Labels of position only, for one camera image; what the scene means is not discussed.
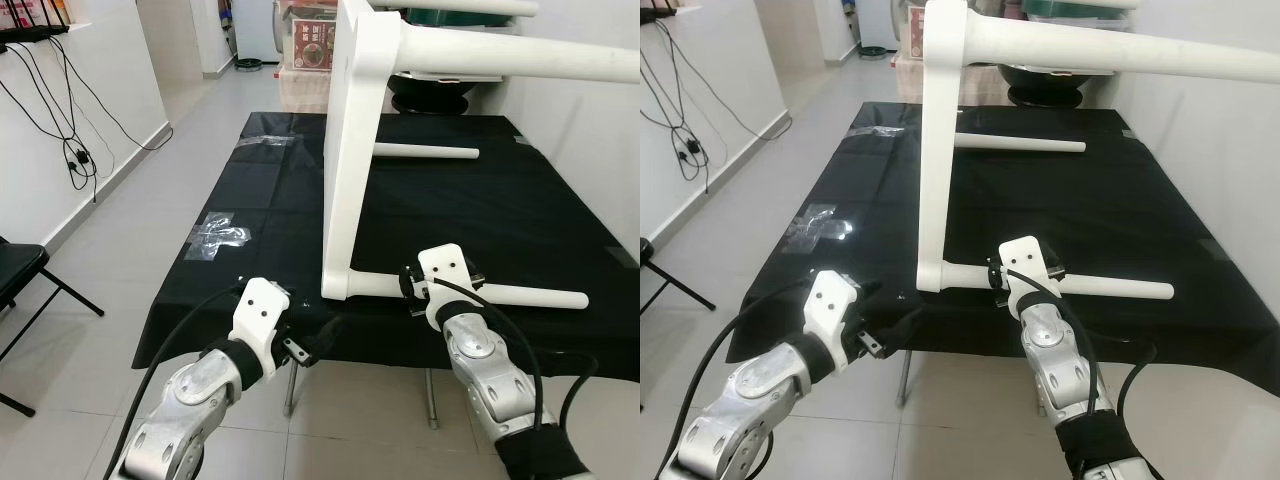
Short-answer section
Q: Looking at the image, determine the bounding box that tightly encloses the green lid plastic container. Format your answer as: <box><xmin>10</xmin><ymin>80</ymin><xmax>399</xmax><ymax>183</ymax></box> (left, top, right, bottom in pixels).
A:
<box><xmin>1020</xmin><ymin>5</ymin><xmax>1138</xmax><ymax>23</ymax></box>
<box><xmin>403</xmin><ymin>8</ymin><xmax>533</xmax><ymax>31</ymax></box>

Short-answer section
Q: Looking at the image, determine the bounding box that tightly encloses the thin black wall cable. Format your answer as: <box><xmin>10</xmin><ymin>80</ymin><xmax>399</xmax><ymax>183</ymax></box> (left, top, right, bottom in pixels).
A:
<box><xmin>0</xmin><ymin>35</ymin><xmax>174</xmax><ymax>203</ymax></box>
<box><xmin>640</xmin><ymin>25</ymin><xmax>792</xmax><ymax>193</ymax></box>

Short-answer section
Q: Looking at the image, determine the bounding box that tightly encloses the white tall appliance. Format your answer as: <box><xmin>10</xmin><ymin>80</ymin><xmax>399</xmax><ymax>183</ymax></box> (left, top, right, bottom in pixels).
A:
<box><xmin>232</xmin><ymin>0</ymin><xmax>282</xmax><ymax>67</ymax></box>
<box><xmin>855</xmin><ymin>0</ymin><xmax>902</xmax><ymax>53</ymax></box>

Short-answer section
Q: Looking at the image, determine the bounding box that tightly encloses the clear tape patch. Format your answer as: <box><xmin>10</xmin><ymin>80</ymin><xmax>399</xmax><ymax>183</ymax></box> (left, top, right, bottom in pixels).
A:
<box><xmin>789</xmin><ymin>203</ymin><xmax>854</xmax><ymax>252</ymax></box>
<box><xmin>185</xmin><ymin>212</ymin><xmax>252</xmax><ymax>264</ymax></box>

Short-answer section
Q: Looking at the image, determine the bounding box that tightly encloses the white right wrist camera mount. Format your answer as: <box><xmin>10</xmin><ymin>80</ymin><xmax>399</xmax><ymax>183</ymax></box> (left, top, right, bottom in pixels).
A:
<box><xmin>998</xmin><ymin>236</ymin><xmax>1052</xmax><ymax>322</ymax></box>
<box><xmin>415</xmin><ymin>243</ymin><xmax>473</xmax><ymax>331</ymax></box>

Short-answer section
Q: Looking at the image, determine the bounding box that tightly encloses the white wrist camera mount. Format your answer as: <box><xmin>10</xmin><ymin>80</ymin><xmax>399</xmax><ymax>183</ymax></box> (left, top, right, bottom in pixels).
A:
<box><xmin>415</xmin><ymin>243</ymin><xmax>473</xmax><ymax>331</ymax></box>
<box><xmin>998</xmin><ymin>236</ymin><xmax>1052</xmax><ymax>322</ymax></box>
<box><xmin>805</xmin><ymin>270</ymin><xmax>864</xmax><ymax>367</ymax></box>
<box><xmin>228</xmin><ymin>278</ymin><xmax>294</xmax><ymax>369</ymax></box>

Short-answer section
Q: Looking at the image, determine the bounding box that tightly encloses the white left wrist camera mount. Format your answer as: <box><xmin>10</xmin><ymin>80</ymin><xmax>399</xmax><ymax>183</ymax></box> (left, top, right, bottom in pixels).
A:
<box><xmin>805</xmin><ymin>270</ymin><xmax>864</xmax><ymax>367</ymax></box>
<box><xmin>228</xmin><ymin>278</ymin><xmax>294</xmax><ymax>369</ymax></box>

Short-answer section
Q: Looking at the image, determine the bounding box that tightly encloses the black folding chair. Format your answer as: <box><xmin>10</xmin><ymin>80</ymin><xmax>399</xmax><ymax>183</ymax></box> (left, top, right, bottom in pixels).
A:
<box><xmin>640</xmin><ymin>238</ymin><xmax>717</xmax><ymax>312</ymax></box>
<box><xmin>0</xmin><ymin>238</ymin><xmax>107</xmax><ymax>419</ymax></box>

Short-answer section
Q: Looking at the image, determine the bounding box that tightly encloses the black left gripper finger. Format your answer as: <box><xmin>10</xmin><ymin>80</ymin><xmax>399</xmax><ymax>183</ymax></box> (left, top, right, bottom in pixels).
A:
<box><xmin>868</xmin><ymin>303</ymin><xmax>927</xmax><ymax>353</ymax></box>
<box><xmin>300</xmin><ymin>318</ymin><xmax>347</xmax><ymax>367</ymax></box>

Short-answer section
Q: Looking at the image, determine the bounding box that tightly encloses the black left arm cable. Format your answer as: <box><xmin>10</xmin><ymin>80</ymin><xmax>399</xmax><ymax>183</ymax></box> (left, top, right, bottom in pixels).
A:
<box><xmin>680</xmin><ymin>278</ymin><xmax>823</xmax><ymax>480</ymax></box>
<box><xmin>118</xmin><ymin>285</ymin><xmax>248</xmax><ymax>480</ymax></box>

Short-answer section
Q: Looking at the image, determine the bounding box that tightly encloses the black tablecloth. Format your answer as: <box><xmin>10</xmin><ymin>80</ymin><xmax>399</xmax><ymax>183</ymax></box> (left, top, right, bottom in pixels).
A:
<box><xmin>725</xmin><ymin>102</ymin><xmax>1280</xmax><ymax>369</ymax></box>
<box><xmin>132</xmin><ymin>112</ymin><xmax>641</xmax><ymax>383</ymax></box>

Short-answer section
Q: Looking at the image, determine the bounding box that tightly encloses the black round basin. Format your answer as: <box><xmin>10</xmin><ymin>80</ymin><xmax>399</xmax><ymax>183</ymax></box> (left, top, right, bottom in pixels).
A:
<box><xmin>1003</xmin><ymin>62</ymin><xmax>1088</xmax><ymax>109</ymax></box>
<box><xmin>388</xmin><ymin>75</ymin><xmax>479</xmax><ymax>115</ymax></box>

